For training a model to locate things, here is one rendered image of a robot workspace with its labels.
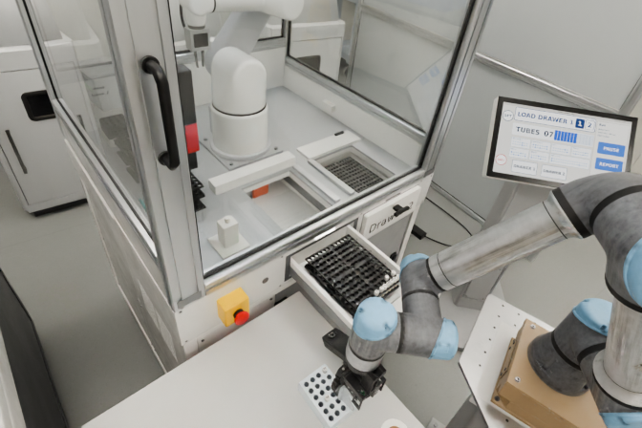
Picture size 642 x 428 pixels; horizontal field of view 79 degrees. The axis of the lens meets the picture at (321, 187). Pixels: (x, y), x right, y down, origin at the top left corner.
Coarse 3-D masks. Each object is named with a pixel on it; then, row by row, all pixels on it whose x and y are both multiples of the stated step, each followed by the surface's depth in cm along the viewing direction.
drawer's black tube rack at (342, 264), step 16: (320, 256) 115; (336, 256) 116; (352, 256) 116; (368, 256) 117; (320, 272) 115; (336, 272) 111; (352, 272) 112; (368, 272) 112; (336, 288) 107; (352, 288) 108; (368, 288) 108; (352, 304) 106
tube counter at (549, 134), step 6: (546, 132) 147; (552, 132) 147; (558, 132) 147; (564, 132) 146; (570, 132) 146; (546, 138) 147; (552, 138) 147; (558, 138) 146; (564, 138) 146; (570, 138) 146; (576, 138) 146; (582, 138) 146; (588, 138) 146; (582, 144) 146; (588, 144) 146
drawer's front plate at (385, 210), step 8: (408, 192) 139; (416, 192) 142; (392, 200) 135; (400, 200) 136; (408, 200) 141; (416, 200) 146; (376, 208) 130; (384, 208) 131; (392, 208) 136; (368, 216) 127; (376, 216) 131; (384, 216) 135; (400, 216) 144; (368, 224) 129; (376, 224) 134; (360, 232) 132; (368, 232) 133
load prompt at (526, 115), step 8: (520, 112) 147; (528, 112) 147; (536, 112) 147; (544, 112) 147; (520, 120) 147; (528, 120) 147; (536, 120) 147; (544, 120) 147; (552, 120) 147; (560, 120) 147; (568, 120) 147; (576, 120) 146; (584, 120) 146; (592, 120) 146; (568, 128) 146; (576, 128) 146; (584, 128) 146; (592, 128) 146
